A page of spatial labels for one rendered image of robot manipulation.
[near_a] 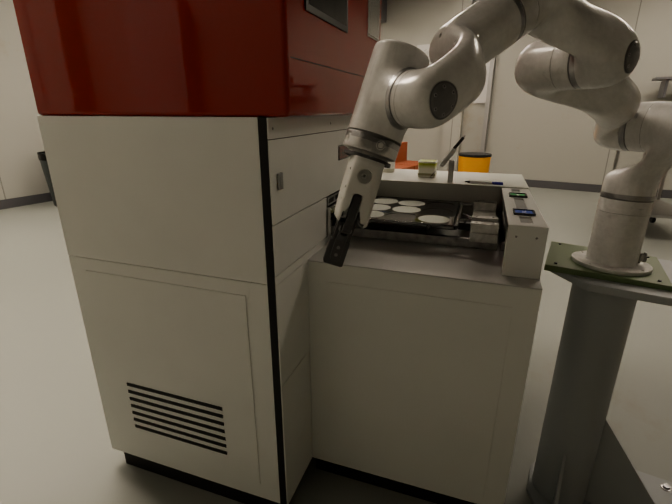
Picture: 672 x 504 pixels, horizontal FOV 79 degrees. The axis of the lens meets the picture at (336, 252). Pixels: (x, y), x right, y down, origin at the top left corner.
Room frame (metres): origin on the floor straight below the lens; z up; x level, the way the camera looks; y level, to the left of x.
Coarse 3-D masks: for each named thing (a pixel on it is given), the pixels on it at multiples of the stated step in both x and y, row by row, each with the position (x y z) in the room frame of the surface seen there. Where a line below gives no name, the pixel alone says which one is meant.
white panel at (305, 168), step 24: (264, 120) 0.94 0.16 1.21; (288, 120) 1.04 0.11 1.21; (312, 120) 1.18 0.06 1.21; (336, 120) 1.37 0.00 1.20; (264, 144) 0.94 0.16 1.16; (288, 144) 1.03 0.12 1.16; (312, 144) 1.18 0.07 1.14; (336, 144) 1.37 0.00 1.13; (264, 168) 0.94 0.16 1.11; (288, 168) 1.03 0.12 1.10; (312, 168) 1.17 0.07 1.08; (336, 168) 1.37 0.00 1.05; (264, 192) 0.94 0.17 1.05; (288, 192) 1.02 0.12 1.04; (312, 192) 1.17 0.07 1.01; (336, 192) 1.38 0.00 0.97; (264, 216) 0.95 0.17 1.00; (288, 216) 1.02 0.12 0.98; (312, 216) 1.17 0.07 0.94; (288, 240) 1.01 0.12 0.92; (312, 240) 1.16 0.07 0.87; (288, 264) 1.01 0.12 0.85
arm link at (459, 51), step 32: (480, 0) 0.75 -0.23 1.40; (512, 0) 0.73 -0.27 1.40; (448, 32) 0.68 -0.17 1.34; (480, 32) 0.69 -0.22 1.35; (512, 32) 0.73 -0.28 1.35; (448, 64) 0.57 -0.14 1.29; (480, 64) 0.60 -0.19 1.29; (416, 96) 0.55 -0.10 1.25; (448, 96) 0.56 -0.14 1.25; (416, 128) 0.58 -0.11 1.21
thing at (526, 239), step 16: (528, 192) 1.43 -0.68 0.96; (512, 208) 1.19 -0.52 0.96; (528, 208) 1.19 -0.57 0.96; (512, 224) 1.01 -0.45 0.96; (528, 224) 1.01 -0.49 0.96; (544, 224) 1.01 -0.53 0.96; (512, 240) 1.00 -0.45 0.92; (528, 240) 0.99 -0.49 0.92; (544, 240) 0.98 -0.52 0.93; (512, 256) 1.00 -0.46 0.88; (528, 256) 0.99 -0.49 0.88; (512, 272) 1.00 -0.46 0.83; (528, 272) 0.99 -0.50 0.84
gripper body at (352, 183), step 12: (360, 156) 0.60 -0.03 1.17; (348, 168) 0.61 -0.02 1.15; (360, 168) 0.59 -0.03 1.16; (372, 168) 0.59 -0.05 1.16; (348, 180) 0.59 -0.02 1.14; (360, 180) 0.60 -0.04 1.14; (372, 180) 0.59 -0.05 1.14; (348, 192) 0.58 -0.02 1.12; (360, 192) 0.58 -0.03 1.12; (372, 192) 0.58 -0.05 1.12; (336, 204) 0.63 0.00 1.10; (348, 204) 0.58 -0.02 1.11; (360, 204) 0.58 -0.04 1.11; (372, 204) 0.58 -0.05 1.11; (336, 216) 0.58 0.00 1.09; (360, 216) 0.58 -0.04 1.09
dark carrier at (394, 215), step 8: (400, 200) 1.58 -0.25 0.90; (416, 200) 1.58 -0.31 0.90; (424, 200) 1.58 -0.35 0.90; (424, 208) 1.45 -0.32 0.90; (432, 208) 1.45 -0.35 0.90; (440, 208) 1.45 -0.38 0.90; (448, 208) 1.45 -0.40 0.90; (456, 208) 1.45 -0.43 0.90; (384, 216) 1.33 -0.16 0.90; (392, 216) 1.33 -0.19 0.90; (400, 216) 1.33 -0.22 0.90; (408, 216) 1.33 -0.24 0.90; (416, 216) 1.33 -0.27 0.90; (448, 216) 1.33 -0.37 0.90; (448, 224) 1.23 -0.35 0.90
